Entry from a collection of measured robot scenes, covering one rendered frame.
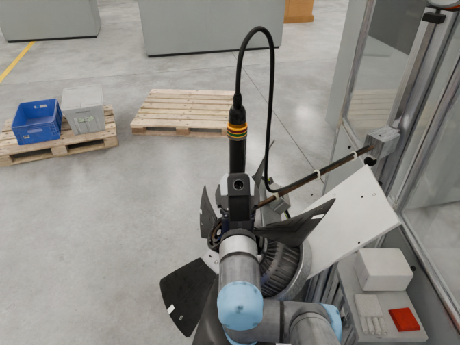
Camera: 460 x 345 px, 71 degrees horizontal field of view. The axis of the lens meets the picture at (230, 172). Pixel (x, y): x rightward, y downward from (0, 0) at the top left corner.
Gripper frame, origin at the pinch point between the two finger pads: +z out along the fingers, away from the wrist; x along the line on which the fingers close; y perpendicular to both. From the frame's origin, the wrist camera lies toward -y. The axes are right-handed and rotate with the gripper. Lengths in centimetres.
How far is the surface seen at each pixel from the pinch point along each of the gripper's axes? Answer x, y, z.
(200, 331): -9.4, 35.9, -21.0
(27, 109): -235, 125, 275
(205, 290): -9.9, 46.8, -2.5
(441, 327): 70, 60, -8
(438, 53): 59, -18, 34
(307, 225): 17.0, 8.9, -8.5
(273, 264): 11.7, 34.8, -1.1
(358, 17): 120, 25, 268
